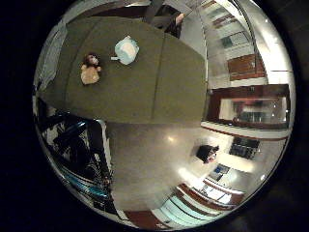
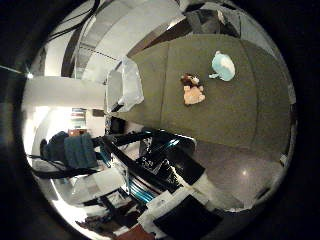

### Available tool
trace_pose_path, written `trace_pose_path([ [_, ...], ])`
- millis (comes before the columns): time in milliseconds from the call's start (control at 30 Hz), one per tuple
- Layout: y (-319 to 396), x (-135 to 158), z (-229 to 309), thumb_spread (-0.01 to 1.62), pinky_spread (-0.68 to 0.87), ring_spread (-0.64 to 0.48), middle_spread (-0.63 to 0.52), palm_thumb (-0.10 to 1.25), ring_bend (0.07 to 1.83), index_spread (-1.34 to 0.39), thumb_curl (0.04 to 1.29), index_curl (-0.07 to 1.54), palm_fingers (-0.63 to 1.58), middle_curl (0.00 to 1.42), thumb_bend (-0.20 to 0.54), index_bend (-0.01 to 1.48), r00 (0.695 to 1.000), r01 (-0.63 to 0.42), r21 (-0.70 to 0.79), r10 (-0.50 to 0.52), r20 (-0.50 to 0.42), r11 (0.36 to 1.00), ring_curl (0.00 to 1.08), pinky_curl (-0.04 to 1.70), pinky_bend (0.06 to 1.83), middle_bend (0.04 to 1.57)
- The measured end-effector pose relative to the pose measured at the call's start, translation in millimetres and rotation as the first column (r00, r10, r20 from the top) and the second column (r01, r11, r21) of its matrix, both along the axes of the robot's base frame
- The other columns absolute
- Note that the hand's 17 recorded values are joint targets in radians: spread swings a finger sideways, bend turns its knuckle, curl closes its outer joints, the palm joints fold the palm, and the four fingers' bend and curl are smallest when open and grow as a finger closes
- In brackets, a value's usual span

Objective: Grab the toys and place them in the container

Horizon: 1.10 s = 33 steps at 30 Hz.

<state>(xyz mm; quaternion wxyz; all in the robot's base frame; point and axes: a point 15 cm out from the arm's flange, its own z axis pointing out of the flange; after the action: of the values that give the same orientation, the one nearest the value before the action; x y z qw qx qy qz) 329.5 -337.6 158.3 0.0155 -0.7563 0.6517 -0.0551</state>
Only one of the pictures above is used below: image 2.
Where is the black overhead cable bundle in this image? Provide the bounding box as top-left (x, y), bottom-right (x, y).
top-left (46, 0), bottom-right (102, 44)

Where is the brown and tan plush dog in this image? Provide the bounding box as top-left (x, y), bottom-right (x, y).
top-left (180, 73), bottom-right (207, 106)

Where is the person in dark blue clothes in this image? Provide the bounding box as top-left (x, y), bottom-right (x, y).
top-left (39, 130), bottom-right (100, 170)

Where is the colourful shelf unit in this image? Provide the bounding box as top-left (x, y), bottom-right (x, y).
top-left (70, 107), bottom-right (88, 130)

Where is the thick black cable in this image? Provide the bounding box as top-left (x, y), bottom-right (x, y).
top-left (31, 165), bottom-right (98, 180)

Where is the black box monitor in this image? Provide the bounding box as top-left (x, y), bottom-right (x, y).
top-left (108, 116), bottom-right (128, 136)

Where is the clear plastic storage container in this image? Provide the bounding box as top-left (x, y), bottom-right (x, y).
top-left (105, 56), bottom-right (145, 114)

